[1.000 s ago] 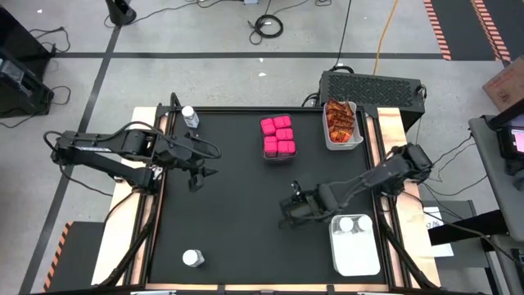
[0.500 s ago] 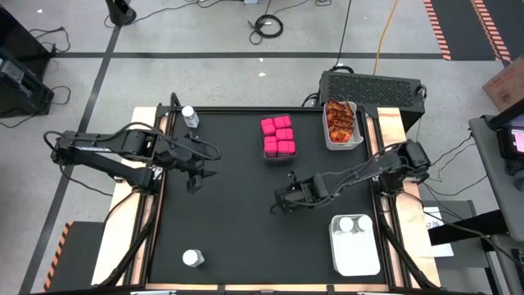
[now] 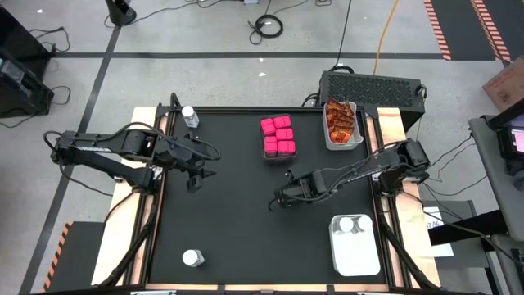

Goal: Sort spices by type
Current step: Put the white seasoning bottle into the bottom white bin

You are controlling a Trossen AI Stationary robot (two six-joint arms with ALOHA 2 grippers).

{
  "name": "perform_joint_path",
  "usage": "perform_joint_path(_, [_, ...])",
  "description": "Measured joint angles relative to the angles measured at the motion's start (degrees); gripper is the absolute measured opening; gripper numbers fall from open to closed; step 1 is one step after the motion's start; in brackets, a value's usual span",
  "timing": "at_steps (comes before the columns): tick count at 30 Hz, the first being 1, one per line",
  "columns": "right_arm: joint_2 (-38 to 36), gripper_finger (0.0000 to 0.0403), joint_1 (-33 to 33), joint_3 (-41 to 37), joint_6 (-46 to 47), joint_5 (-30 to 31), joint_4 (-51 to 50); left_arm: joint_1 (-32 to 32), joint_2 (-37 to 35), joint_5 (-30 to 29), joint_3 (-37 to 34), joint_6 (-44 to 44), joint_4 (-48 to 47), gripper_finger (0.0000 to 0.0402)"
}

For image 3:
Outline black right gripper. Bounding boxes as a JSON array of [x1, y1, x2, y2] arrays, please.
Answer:
[[273, 170, 328, 209]]

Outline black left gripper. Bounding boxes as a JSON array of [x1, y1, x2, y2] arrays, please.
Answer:
[[178, 147, 217, 193]]

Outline grey translucent plastic bin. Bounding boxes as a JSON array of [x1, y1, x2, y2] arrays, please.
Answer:
[[259, 113, 298, 161]]

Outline pink cube with cap bottom-left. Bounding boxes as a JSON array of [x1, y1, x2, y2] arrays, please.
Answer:
[[263, 135, 279, 159]]

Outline bagel seasoning jar white lid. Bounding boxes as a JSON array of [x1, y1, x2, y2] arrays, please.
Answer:
[[182, 248, 206, 268], [337, 216, 355, 235], [181, 105, 201, 129], [355, 215, 373, 234]]

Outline small white plastic bin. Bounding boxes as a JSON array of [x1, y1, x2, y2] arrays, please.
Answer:
[[322, 100, 364, 152]]

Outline large white plastic bin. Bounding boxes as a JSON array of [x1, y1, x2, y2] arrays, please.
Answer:
[[328, 212, 382, 278]]

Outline wooden table board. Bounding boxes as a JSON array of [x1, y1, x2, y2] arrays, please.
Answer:
[[90, 106, 442, 293]]

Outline black perforated computer case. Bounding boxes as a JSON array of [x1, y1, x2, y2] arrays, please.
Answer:
[[318, 70, 427, 124]]

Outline orange-edged black floor mat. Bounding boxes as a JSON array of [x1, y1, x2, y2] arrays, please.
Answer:
[[43, 220, 106, 293]]

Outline white paper sheet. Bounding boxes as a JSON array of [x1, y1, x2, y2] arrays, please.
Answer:
[[423, 206, 455, 258]]

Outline black stand base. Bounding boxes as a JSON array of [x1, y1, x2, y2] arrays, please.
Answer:
[[104, 0, 138, 28]]

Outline black equipment case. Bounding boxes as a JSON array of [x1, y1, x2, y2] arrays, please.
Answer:
[[0, 6, 56, 120]]

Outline grey cart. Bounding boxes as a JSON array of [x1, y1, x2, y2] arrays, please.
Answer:
[[468, 114, 524, 243]]

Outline device with pink screen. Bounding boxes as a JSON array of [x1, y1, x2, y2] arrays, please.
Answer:
[[486, 98, 524, 173]]

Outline orange-striped black floor mat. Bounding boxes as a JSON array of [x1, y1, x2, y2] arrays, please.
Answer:
[[423, 0, 524, 62]]

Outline cardboard box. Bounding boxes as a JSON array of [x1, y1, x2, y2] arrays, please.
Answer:
[[481, 55, 524, 112]]

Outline black aluminium table frame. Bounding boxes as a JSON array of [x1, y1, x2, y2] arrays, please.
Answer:
[[97, 92, 441, 295]]

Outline coiled black cable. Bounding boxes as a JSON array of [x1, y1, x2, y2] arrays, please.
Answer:
[[247, 0, 284, 46]]

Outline black hanging cable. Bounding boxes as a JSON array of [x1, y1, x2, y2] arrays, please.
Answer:
[[333, 0, 354, 73]]

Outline yellow hanging cable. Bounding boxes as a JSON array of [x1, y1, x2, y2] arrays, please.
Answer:
[[372, 0, 400, 76]]

